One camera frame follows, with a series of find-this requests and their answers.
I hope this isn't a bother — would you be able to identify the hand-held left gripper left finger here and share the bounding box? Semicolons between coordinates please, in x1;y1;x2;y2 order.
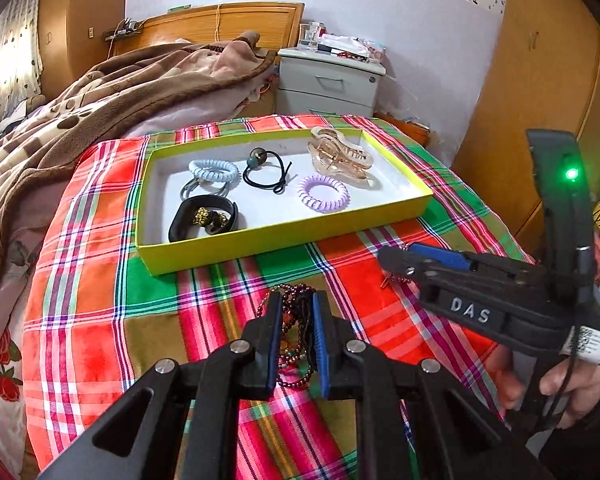
37;290;285;480

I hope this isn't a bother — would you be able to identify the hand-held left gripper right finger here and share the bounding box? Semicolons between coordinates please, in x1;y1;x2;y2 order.
311;290;556;480

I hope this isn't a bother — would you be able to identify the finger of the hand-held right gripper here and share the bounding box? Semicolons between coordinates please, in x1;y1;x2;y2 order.
378;247;433;286
409;242;481;271

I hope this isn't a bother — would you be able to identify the crystal brooch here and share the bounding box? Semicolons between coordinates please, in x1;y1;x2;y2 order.
380;245;416;291

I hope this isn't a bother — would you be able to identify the dark red bead necklace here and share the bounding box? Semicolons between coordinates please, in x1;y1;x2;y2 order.
257;284;317;390

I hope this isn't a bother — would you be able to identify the purple spiral hair tie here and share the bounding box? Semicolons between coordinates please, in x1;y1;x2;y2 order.
297;175;350;214

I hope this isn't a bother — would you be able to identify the pink hair claw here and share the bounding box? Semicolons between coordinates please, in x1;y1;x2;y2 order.
307;126;381;188

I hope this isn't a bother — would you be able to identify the yellow-green shallow box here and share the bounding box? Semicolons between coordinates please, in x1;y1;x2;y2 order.
134;127;435;277

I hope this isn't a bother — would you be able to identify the black wrist band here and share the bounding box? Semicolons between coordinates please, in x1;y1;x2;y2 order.
168;195;241;242

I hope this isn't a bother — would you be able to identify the black hair tie with bead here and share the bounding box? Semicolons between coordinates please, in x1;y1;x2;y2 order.
242;147;293;195

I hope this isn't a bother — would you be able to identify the light blue spiral hair tie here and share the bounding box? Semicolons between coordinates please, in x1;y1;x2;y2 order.
187;159;241;185

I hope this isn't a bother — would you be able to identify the person's right forearm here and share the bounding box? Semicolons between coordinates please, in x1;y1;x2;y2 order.
527;335;600;480

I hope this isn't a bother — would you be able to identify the person's right hand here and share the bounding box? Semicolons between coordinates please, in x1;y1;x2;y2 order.
495;346;600;428

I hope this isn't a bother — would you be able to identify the wooden wardrobe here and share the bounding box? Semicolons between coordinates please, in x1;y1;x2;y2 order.
452;0;600;256

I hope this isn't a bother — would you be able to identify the plaid cloth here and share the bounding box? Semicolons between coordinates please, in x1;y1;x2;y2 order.
22;114;536;480

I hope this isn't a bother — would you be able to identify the grey nightstand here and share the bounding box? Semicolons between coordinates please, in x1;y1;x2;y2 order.
276;47;387;118

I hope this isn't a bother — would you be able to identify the clutter on nightstand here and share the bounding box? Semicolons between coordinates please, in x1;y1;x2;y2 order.
317;34;386;63

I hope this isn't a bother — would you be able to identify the clear glass cup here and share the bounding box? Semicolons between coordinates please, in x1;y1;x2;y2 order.
297;21;326;51

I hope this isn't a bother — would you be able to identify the floral bed sheet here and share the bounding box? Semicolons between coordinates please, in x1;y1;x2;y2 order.
0;240;46;476

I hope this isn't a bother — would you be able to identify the brown spotted blanket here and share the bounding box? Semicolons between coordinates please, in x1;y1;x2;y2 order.
0;32;278;311

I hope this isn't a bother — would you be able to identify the wooden headboard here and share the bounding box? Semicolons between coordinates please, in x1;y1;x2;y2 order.
110;2;306;58

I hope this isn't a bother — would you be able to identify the power strip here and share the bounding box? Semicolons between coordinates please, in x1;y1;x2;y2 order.
104;19;146;42

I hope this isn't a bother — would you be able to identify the wooden cabinet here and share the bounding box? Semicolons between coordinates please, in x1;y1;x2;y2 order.
37;0;131;101

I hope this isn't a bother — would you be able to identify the spotted curtain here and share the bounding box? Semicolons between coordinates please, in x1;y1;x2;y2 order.
0;0;46;146

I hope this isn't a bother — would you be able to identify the grey hair tie with flower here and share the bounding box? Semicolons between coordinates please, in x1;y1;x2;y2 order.
180;177;230;201

